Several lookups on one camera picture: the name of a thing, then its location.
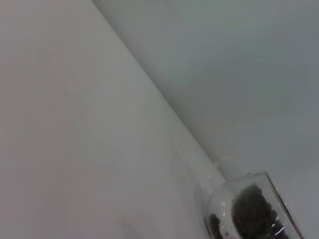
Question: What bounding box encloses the clear glass cup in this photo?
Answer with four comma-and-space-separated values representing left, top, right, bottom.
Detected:
206, 155, 308, 239

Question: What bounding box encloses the spilled coffee bean cluster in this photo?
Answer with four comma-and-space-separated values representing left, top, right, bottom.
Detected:
208, 213, 225, 239

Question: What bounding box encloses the coffee bean pile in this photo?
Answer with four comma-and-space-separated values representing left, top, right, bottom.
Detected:
231, 183, 288, 239

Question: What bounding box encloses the clear glass saucer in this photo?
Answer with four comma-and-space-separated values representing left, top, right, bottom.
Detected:
193, 159, 240, 239

